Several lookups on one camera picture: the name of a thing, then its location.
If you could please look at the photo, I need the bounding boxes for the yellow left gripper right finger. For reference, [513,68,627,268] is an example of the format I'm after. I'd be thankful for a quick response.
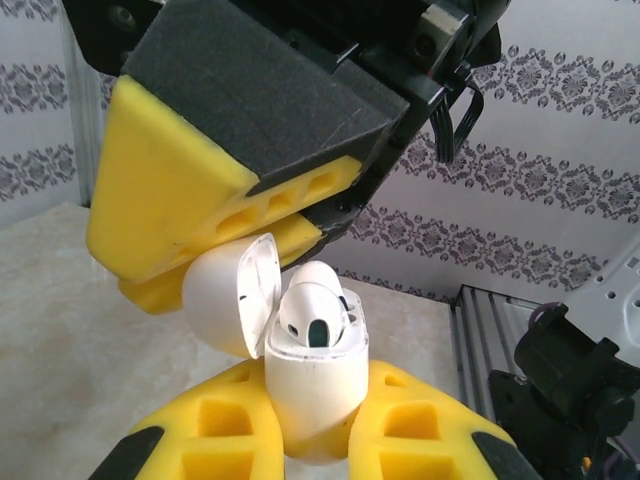
[347,359,544,480]

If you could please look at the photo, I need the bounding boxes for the earbuds charging case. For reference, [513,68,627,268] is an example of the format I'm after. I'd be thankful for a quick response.
[182,232,372,465]

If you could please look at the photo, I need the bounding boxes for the wide grooved aluminium rail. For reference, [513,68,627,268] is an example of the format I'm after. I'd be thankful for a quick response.
[452,283,524,434]

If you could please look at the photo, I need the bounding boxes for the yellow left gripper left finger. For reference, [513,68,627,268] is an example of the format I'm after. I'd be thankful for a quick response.
[92,360,286,480]

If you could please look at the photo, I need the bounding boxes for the aluminium frame post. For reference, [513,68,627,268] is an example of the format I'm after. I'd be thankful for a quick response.
[58,0,104,209]

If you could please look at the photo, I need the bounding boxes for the wireless earbud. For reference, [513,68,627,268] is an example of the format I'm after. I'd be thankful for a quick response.
[277,262,351,350]

